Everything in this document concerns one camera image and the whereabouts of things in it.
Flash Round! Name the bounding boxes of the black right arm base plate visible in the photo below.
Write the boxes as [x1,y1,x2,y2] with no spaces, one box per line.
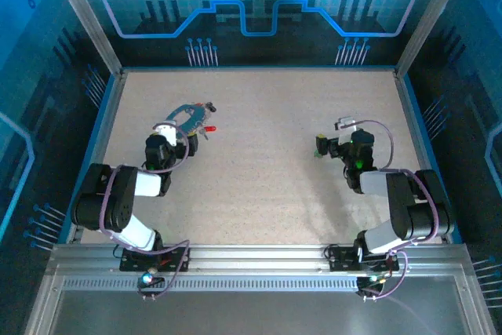
[325,244,409,273]

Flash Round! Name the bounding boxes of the gray metal plate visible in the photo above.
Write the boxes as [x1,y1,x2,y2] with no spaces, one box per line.
[50,289,464,335]

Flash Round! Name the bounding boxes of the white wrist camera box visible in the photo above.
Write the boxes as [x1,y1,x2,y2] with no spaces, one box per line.
[152,121,178,146]
[334,116,359,144]

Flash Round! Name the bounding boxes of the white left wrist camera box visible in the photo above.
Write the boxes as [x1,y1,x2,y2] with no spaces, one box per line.
[152,121,178,146]

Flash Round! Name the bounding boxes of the slotted gray cable duct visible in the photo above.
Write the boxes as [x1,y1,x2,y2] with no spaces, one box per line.
[62,276,360,293]

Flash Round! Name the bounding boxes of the small board with lights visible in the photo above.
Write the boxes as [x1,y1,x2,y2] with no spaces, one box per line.
[136,271,166,289]
[357,274,387,291]

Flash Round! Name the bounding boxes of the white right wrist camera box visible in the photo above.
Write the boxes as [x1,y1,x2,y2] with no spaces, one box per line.
[334,116,359,144]

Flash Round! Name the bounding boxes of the wide aluminium frame rail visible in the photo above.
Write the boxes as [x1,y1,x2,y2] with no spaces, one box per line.
[46,243,471,275]

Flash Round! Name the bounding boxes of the thin aluminium table rail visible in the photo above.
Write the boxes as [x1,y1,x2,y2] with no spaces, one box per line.
[121,66,399,75]

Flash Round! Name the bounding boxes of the aluminium frame post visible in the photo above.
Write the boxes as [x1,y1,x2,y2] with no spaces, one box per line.
[395,0,474,77]
[42,0,126,76]

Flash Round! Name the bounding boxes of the aluminium side rail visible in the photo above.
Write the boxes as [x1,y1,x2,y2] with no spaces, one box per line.
[66,70,127,244]
[394,70,452,242]

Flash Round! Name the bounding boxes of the clear bag with small items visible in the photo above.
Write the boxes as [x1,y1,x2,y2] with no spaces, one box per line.
[163,101,216,144]

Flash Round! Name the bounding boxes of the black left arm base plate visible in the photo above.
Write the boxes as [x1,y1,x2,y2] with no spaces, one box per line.
[119,246,192,273]

